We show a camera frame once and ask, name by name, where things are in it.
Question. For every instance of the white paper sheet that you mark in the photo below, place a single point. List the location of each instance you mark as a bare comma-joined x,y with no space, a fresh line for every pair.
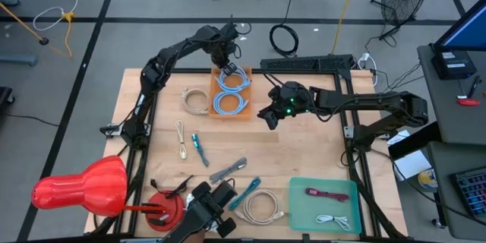
412,164

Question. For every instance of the keyboard with coloured keys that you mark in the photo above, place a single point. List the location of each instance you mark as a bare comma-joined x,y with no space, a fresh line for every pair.
472,191

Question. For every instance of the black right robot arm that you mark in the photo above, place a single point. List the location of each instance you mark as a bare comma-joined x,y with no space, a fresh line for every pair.
360,100

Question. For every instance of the black computer monitor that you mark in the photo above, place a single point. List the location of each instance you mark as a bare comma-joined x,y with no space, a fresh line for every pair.
467,30

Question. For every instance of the round blue yellow object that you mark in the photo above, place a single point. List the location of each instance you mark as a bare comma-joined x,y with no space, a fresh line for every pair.
427,179

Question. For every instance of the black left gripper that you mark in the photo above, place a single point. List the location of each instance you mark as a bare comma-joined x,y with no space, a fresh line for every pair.
224,53

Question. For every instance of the red desk lamp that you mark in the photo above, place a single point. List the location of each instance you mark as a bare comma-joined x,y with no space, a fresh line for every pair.
87,188

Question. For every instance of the white power adapter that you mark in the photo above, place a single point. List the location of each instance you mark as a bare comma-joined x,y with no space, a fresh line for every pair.
365,57

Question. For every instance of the yellow rod with black foot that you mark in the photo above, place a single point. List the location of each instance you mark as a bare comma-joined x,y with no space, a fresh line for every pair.
44,41

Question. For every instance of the orange plastic bin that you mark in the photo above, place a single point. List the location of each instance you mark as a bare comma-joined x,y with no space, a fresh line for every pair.
229,104

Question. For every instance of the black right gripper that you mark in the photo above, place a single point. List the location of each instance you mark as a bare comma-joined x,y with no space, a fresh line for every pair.
272,119

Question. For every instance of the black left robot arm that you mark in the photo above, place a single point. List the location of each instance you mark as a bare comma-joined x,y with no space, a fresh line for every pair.
152,74

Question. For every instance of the grey stand base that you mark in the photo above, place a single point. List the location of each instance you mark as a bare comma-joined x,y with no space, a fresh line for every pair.
17,59

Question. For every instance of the black caster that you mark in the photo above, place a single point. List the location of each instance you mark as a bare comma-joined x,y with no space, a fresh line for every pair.
4,96

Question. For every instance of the silver metal bracket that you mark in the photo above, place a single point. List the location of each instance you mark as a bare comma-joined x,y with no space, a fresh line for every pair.
349,132
112,131

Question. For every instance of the red tool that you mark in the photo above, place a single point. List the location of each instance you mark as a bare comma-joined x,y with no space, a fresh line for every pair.
469,102

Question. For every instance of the dark grey desk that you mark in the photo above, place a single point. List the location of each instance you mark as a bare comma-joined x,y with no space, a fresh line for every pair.
440,159

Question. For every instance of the small black computer box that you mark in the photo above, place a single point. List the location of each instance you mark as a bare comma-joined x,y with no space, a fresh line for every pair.
453,64

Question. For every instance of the black pen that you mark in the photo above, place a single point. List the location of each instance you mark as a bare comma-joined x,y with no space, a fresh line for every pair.
474,85

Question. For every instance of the black handheld device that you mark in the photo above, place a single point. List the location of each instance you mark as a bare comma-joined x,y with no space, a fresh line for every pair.
201,209

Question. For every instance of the green plastic tray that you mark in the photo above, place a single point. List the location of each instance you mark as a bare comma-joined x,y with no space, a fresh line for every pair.
303,212

